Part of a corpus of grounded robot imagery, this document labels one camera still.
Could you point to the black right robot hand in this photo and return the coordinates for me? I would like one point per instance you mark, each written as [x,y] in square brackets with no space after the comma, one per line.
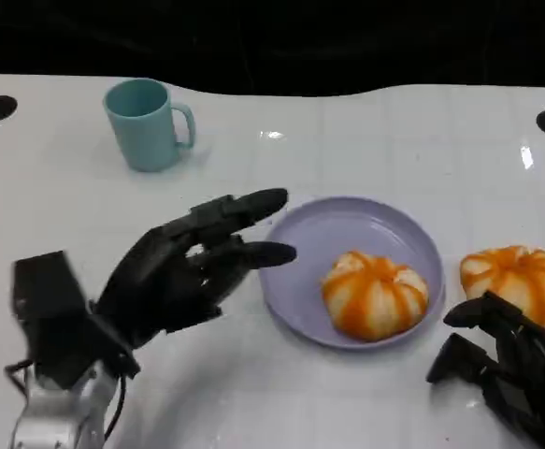
[534,379]

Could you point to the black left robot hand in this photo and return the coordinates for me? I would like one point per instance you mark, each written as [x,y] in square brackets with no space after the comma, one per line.
[169,276]

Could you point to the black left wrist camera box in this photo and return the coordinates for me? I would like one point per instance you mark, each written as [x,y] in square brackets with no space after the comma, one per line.
[57,318]

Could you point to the lilac plate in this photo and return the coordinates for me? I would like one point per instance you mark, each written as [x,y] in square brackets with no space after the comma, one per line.
[314,238]

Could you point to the pale green mug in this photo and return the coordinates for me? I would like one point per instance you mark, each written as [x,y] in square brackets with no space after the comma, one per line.
[143,131]

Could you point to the orange and white bread roll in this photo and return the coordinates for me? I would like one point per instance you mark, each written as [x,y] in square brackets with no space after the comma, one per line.
[515,276]
[375,299]

